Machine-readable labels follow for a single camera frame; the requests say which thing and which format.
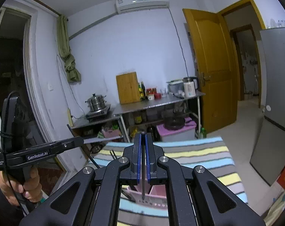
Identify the grey refrigerator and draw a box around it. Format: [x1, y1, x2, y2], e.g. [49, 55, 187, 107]
[249, 28, 285, 186]

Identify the wooden cutting board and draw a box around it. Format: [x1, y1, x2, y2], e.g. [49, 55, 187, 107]
[116, 72, 141, 105]

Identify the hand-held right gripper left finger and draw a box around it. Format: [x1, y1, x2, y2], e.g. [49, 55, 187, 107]
[18, 132, 143, 226]

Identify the white electric kettle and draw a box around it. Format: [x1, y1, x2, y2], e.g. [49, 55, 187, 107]
[183, 76, 200, 98]

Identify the small pink basket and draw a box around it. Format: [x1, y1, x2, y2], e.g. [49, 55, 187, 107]
[101, 127, 122, 139]

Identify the yellow wooden door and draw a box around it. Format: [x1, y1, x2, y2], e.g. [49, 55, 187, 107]
[182, 8, 239, 133]

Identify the red box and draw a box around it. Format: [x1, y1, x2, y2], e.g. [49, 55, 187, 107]
[276, 158, 285, 189]

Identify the person's left hand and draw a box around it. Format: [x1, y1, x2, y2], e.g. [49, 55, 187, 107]
[0, 166, 42, 206]

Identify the pink storage box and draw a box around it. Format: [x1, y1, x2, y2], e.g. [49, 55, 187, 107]
[156, 117, 197, 142]

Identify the black frying pan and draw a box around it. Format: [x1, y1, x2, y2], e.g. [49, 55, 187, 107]
[162, 116, 186, 130]

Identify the printed cardboard box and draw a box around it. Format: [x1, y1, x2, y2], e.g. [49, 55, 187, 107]
[264, 181, 285, 226]

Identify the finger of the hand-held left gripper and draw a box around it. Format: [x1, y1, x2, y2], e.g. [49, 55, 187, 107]
[48, 136, 85, 154]

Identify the steel kitchen table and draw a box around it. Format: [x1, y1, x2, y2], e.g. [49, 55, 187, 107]
[113, 91, 206, 144]

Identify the black cable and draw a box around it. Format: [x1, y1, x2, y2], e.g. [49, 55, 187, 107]
[1, 132, 30, 217]

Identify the air conditioner cable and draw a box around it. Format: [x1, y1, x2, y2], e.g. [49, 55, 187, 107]
[168, 7, 189, 78]

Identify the pink plastic utensil basket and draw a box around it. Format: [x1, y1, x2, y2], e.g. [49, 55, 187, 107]
[119, 184, 168, 217]

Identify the green tied curtain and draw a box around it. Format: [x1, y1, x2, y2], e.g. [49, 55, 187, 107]
[56, 15, 82, 83]

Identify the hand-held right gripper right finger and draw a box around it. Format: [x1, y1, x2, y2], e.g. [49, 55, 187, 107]
[145, 132, 266, 226]

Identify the translucent lidded plastic container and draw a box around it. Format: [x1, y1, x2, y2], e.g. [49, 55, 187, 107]
[166, 79, 185, 95]

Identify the steel steamer pot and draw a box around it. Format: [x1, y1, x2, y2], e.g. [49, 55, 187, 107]
[85, 93, 107, 112]

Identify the striped tablecloth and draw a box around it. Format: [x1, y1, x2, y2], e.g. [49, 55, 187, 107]
[86, 135, 249, 226]

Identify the yellow door frame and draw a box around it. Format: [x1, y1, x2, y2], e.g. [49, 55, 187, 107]
[218, 0, 266, 102]

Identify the black induction stove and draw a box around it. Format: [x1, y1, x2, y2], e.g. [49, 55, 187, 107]
[85, 105, 110, 122]

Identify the person's left forearm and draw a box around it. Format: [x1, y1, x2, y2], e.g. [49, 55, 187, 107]
[0, 184, 27, 226]

